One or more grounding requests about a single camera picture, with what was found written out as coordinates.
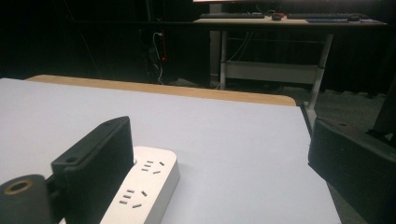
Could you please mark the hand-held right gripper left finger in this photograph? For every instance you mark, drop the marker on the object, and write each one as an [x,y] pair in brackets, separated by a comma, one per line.
[96,161]

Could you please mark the black power strip red light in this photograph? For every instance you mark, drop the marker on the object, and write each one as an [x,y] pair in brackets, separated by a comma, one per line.
[163,46]

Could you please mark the black keyboard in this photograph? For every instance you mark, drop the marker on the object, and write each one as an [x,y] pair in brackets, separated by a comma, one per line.
[232,15]
[320,15]

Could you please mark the white table mat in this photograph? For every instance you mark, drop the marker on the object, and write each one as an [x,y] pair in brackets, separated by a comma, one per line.
[199,149]

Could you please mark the white power strip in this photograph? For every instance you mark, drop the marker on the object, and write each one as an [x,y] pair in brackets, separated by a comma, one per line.
[146,186]

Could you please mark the red and black object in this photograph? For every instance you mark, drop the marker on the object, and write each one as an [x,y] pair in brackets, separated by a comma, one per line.
[276,16]

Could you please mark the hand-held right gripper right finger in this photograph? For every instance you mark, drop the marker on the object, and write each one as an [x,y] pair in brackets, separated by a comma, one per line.
[351,161]

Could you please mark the wooden desk with white legs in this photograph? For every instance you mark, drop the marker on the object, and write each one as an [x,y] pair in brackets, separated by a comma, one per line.
[274,46]

